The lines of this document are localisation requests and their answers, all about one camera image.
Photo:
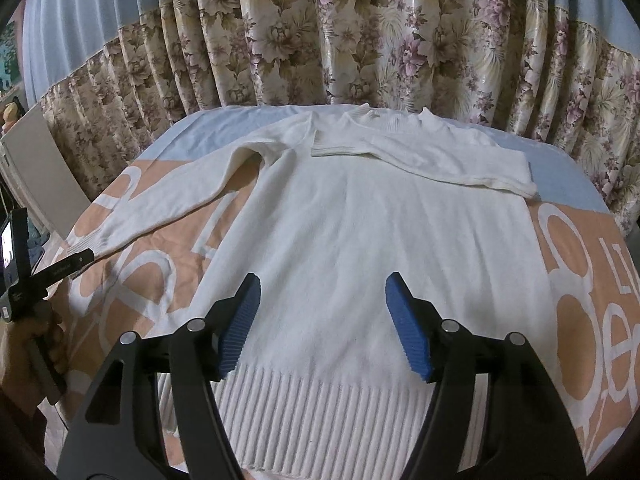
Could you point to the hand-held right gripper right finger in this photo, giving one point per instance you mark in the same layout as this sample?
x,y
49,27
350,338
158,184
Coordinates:
x,y
406,330

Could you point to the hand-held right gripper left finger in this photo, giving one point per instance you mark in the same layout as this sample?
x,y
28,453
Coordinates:
x,y
239,330

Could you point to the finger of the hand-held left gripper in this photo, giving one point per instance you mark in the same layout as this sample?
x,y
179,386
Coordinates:
x,y
62,267

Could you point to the white knit sweater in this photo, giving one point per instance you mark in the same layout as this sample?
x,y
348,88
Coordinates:
x,y
350,240

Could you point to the person's left hand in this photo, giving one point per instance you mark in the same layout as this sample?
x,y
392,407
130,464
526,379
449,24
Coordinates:
x,y
17,365

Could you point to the beige flat board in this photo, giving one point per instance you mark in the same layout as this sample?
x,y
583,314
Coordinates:
x,y
45,170

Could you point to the yellow plush toy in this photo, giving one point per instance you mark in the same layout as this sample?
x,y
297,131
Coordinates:
x,y
10,112

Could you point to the orange and blue printed blanket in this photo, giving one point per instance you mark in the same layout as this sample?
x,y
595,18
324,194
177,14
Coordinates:
x,y
575,280

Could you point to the blue floral curtain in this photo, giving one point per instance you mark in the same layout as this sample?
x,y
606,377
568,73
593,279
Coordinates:
x,y
380,35

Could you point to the wall poster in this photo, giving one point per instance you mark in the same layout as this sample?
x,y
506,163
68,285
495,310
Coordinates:
x,y
7,60

